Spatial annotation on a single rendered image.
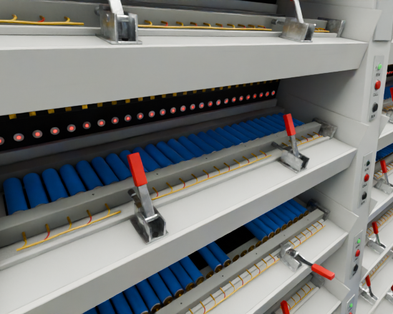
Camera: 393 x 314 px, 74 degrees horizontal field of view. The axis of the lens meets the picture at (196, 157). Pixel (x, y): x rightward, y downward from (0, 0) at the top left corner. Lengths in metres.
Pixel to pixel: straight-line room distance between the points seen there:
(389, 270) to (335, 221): 0.59
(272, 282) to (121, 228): 0.31
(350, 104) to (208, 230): 0.39
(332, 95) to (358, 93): 0.05
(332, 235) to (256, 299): 0.25
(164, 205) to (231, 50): 0.20
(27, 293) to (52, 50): 0.20
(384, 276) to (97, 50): 1.16
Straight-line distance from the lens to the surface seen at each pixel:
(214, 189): 0.37
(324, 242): 0.63
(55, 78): 0.23
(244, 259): 0.50
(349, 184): 0.64
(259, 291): 0.50
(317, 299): 0.78
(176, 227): 0.31
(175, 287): 0.46
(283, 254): 0.55
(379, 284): 1.18
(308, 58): 0.43
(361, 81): 0.59
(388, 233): 1.09
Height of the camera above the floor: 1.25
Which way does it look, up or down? 18 degrees down
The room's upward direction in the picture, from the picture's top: 5 degrees counter-clockwise
